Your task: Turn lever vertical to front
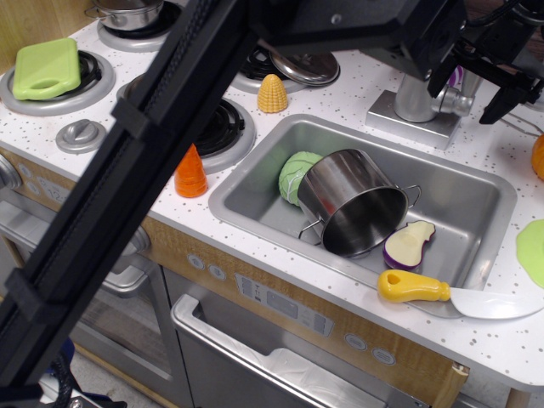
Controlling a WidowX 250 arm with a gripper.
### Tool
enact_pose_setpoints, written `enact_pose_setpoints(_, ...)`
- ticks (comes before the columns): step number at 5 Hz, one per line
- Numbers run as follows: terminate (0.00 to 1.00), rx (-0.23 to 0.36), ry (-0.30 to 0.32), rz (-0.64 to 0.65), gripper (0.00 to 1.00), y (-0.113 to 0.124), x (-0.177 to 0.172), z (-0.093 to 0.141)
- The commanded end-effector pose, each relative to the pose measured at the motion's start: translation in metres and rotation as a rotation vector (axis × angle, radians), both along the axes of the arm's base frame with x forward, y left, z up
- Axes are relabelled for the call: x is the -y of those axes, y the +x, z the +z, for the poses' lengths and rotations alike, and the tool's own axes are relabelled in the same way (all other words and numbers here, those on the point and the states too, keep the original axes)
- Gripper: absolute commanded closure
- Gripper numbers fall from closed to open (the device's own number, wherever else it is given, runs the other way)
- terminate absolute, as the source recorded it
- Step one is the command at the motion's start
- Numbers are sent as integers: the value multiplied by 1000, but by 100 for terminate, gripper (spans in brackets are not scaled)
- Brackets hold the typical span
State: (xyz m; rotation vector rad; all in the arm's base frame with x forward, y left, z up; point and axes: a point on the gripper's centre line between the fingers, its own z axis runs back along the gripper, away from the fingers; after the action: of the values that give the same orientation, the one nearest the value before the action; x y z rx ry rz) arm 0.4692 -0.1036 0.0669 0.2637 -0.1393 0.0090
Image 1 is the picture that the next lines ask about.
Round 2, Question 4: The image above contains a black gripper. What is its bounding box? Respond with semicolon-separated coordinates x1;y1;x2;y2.
428;1;543;124

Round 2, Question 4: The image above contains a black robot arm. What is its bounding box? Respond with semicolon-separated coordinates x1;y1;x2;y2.
1;1;543;388

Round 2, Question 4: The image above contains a purple toy behind faucet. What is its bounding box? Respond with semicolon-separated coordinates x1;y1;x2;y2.
447;65;463;87

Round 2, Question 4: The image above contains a silver toy faucet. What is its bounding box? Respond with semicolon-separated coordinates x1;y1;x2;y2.
365;68;482;150

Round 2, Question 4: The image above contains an orange toy pumpkin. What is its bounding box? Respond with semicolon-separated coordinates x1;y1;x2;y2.
530;134;544;180

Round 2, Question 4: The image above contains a grey toy sink basin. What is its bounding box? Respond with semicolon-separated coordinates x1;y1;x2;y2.
209;115;517;290

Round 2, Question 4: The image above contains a steel pot lid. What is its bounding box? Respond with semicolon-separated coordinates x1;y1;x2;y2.
269;51;340;86

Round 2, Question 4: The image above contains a light green toy plate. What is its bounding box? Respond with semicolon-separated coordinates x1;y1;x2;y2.
516;219;544;287

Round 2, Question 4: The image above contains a steel pot in sink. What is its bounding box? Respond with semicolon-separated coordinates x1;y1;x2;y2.
297;149;422;258

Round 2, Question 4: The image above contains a purple toy eggplant half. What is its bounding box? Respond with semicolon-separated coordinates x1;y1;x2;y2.
382;220;436;271

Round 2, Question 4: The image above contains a green toy cabbage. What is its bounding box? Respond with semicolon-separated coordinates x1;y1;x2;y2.
278;151;323;207

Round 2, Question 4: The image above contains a yellow toy corn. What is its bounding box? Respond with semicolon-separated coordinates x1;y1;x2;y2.
258;74;288;113

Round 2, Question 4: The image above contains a back right stove burner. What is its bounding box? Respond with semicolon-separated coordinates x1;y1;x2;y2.
231;46;331;94

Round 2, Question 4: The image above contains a stove burner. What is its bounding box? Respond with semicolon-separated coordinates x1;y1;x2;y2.
97;1;183;53
231;46;331;94
1;51;116;116
116;75;258;175

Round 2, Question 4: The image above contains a front right stove burner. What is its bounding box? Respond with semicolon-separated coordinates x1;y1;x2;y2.
116;75;258;175

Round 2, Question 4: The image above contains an orange toy carrot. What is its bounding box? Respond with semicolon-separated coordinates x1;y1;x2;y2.
174;144;208;198

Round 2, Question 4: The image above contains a back left stove burner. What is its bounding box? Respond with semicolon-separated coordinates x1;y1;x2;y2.
97;1;183;53

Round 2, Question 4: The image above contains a steel pot on stove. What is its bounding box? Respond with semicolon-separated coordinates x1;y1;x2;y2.
84;0;164;31

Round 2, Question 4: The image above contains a toy dishwasher door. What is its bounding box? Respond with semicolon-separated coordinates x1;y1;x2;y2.
164;270;426;407

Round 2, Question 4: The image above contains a front left stove burner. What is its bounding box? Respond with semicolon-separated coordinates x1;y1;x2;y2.
1;51;116;116

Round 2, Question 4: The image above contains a grey stove knob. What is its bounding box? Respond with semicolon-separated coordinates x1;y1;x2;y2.
55;119;106;154

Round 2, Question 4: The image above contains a toy oven door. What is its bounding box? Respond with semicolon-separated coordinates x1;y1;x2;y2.
1;191;193;407

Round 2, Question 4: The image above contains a green toy cutting board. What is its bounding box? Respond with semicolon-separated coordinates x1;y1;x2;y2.
13;38;82;100

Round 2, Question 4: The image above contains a grey oven dial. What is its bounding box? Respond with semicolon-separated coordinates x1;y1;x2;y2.
0;155;22;190

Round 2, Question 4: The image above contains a yellow handled toy knife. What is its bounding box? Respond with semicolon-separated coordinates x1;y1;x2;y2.
377;269;543;320

